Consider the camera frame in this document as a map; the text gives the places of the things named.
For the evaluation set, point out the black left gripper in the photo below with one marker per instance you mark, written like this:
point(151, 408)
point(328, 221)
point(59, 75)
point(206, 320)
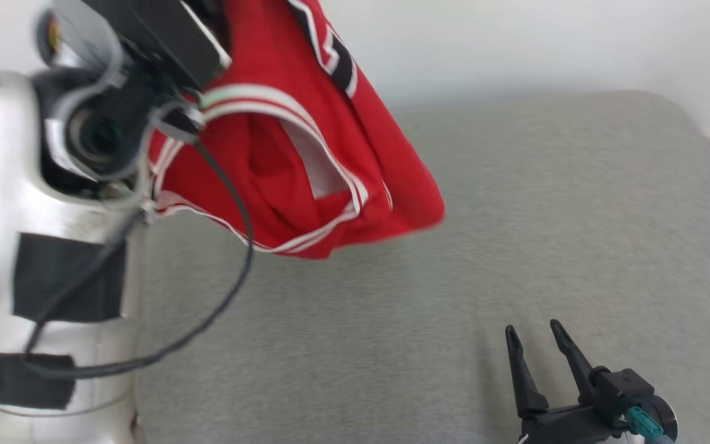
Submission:
point(164, 37)

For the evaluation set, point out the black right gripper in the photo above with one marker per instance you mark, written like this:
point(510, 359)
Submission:
point(571, 425)

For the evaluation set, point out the red jersey top white sleeves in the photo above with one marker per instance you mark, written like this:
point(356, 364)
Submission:
point(269, 154)

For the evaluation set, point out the grey fabric sofa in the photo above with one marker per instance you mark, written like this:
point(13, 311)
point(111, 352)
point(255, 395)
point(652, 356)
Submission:
point(453, 308)

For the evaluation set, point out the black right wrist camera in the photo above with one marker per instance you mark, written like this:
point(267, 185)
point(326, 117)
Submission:
point(623, 388)

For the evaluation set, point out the teal right camera connector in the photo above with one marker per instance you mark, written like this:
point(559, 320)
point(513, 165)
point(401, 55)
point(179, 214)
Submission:
point(641, 422)

